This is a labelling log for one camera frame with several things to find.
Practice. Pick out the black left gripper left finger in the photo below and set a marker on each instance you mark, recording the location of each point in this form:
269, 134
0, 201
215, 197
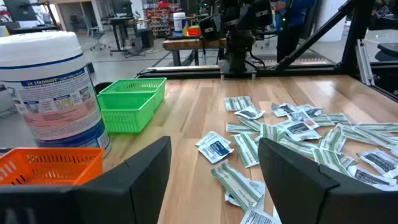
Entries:
93, 202

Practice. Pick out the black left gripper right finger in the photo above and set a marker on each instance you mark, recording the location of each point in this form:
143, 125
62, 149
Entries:
311, 193

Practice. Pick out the shelf with supplies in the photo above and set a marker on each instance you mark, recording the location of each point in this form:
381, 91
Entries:
158, 18

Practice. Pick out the orange plastic basket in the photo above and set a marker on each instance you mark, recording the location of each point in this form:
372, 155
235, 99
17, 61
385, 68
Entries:
46, 168

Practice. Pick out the white packet with red print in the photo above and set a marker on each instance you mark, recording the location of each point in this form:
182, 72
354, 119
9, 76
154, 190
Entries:
303, 118

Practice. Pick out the green plastic basket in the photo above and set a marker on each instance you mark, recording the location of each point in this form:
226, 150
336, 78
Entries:
127, 115
149, 85

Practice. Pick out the white wipes canister blue label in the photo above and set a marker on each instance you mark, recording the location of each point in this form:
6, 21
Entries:
179, 25
46, 93

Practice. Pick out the black box on floor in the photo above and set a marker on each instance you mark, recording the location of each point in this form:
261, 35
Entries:
90, 68

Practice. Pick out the grey office chair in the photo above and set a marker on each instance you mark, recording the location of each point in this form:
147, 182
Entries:
94, 32

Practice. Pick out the person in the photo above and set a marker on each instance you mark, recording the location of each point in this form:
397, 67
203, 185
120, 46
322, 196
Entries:
295, 18

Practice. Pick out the wooden workbench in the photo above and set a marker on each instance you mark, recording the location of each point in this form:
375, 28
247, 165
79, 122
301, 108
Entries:
183, 44

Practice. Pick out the black desk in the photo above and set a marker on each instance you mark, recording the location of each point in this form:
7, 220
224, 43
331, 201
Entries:
121, 21

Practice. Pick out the black background monitor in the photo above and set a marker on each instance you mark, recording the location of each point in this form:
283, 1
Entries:
20, 9
122, 7

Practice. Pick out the red and yellow container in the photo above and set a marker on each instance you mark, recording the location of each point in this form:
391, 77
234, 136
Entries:
194, 30

